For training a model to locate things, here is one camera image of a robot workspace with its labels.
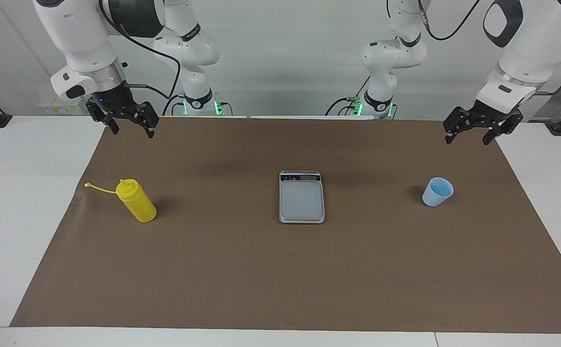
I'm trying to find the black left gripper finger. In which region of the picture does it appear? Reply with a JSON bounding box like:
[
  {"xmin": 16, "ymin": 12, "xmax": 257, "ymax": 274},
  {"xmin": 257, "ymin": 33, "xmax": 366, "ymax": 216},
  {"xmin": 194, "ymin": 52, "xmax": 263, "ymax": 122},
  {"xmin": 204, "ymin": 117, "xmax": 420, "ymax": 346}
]
[
  {"xmin": 482, "ymin": 109, "xmax": 524, "ymax": 146},
  {"xmin": 443, "ymin": 107, "xmax": 479, "ymax": 145}
]

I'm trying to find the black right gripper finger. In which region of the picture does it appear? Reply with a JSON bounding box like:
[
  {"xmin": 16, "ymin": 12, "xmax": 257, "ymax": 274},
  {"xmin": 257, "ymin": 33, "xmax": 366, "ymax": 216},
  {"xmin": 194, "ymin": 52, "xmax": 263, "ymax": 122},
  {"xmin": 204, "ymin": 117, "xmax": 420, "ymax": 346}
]
[
  {"xmin": 86, "ymin": 98, "xmax": 120, "ymax": 135},
  {"xmin": 126, "ymin": 102, "xmax": 160, "ymax": 139}
]

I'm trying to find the light blue plastic cup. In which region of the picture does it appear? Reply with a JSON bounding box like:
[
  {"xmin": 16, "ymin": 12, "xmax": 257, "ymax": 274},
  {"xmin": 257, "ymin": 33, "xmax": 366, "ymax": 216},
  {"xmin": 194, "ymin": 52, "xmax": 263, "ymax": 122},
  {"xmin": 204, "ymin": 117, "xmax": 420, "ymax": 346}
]
[{"xmin": 422, "ymin": 177, "xmax": 454, "ymax": 207}]

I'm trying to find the yellow squeeze bottle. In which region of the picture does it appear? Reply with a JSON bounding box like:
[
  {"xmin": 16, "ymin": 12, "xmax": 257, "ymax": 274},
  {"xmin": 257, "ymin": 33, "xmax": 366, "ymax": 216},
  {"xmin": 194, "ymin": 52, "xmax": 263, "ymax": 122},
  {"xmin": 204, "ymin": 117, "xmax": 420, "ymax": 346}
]
[{"xmin": 84, "ymin": 178, "xmax": 157, "ymax": 223}]

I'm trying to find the silver digital kitchen scale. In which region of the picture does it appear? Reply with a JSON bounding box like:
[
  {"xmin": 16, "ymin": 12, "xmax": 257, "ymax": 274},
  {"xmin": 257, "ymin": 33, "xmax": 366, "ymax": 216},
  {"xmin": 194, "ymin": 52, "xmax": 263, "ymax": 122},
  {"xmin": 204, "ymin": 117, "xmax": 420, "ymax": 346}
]
[{"xmin": 279, "ymin": 170, "xmax": 326, "ymax": 224}]

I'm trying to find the brown paper mat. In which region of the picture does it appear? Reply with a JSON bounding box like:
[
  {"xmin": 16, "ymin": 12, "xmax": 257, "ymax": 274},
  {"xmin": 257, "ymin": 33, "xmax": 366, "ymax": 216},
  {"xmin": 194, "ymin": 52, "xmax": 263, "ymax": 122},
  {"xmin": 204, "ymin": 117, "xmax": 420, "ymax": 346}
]
[{"xmin": 10, "ymin": 116, "xmax": 561, "ymax": 334}]

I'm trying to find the black base cable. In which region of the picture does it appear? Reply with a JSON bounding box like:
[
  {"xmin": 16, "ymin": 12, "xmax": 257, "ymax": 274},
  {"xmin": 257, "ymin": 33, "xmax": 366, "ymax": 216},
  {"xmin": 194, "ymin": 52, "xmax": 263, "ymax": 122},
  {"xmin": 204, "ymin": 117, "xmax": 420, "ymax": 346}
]
[
  {"xmin": 162, "ymin": 93, "xmax": 187, "ymax": 117},
  {"xmin": 325, "ymin": 76, "xmax": 371, "ymax": 117}
]

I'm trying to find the white wall socket strip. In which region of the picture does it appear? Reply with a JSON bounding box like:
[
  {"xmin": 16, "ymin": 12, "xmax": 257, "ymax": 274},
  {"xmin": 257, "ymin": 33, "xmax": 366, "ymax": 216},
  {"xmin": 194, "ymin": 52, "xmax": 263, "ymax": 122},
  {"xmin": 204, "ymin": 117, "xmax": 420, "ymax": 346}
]
[{"xmin": 39, "ymin": 92, "xmax": 85, "ymax": 116}]

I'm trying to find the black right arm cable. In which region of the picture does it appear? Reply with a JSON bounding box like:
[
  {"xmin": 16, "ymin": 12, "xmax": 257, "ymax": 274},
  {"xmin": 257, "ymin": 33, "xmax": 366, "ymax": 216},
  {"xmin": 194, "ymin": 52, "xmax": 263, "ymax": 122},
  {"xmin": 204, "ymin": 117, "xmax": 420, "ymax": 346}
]
[{"xmin": 99, "ymin": 0, "xmax": 182, "ymax": 99}]

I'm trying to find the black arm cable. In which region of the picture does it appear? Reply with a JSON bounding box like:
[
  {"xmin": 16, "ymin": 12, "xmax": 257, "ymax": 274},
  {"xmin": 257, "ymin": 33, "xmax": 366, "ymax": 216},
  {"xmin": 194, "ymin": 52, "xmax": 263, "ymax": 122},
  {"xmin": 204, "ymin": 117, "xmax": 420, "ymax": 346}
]
[
  {"xmin": 99, "ymin": 0, "xmax": 182, "ymax": 99},
  {"xmin": 417, "ymin": 0, "xmax": 561, "ymax": 95}
]

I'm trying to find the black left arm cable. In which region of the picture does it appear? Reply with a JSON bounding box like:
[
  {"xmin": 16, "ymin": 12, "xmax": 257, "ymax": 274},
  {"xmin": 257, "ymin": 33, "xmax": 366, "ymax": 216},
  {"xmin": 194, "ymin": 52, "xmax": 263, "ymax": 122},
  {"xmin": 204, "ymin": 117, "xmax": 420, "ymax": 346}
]
[{"xmin": 417, "ymin": 0, "xmax": 561, "ymax": 95}]

